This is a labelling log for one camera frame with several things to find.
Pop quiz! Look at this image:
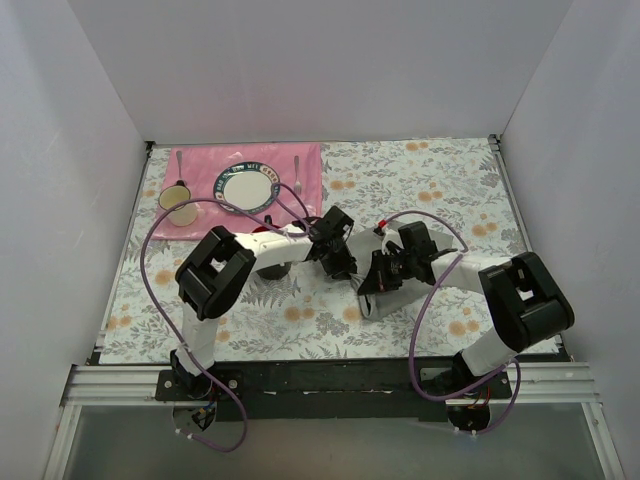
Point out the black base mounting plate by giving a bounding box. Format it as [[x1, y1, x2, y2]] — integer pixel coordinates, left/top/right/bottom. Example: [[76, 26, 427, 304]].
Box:
[[154, 355, 514, 422]]

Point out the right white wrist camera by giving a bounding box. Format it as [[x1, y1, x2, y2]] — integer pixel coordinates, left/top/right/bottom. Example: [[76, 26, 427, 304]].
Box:
[[374, 220, 403, 254]]

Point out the silver fork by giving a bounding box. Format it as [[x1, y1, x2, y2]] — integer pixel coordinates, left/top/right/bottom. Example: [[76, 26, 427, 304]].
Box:
[[294, 155, 302, 195]]

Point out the cream enamel mug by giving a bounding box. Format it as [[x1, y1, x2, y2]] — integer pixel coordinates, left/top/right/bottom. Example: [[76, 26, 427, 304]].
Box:
[[158, 184, 198, 227]]

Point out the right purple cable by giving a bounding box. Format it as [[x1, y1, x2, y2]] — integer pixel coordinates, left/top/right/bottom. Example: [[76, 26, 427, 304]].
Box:
[[382, 210, 521, 437]]

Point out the pink placemat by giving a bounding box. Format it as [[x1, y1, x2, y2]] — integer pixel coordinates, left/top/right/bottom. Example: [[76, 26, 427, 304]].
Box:
[[152, 143, 322, 241]]

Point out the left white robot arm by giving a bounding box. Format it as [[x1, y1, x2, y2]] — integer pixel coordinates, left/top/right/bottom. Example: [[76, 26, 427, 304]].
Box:
[[170, 206, 356, 400]]

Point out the aluminium frame rail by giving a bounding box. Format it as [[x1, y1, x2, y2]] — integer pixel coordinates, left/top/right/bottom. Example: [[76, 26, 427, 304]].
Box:
[[45, 362, 624, 479]]

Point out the white plate patterned rim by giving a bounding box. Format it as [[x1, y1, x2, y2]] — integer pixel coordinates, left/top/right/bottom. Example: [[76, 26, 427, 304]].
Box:
[[213, 162, 280, 214]]

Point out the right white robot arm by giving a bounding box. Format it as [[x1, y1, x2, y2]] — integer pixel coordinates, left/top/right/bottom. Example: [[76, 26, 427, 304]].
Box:
[[353, 221, 575, 401]]

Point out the grey cloth napkin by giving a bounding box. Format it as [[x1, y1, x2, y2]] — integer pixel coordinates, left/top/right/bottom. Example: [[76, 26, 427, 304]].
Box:
[[344, 227, 456, 321]]

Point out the dark jar red lid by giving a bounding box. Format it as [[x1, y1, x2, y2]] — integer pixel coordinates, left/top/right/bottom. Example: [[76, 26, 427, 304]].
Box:
[[252, 215, 292, 280]]

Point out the silver spoon on placemat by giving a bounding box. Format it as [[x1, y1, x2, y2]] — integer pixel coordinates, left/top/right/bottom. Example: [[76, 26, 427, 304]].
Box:
[[176, 151, 186, 187]]

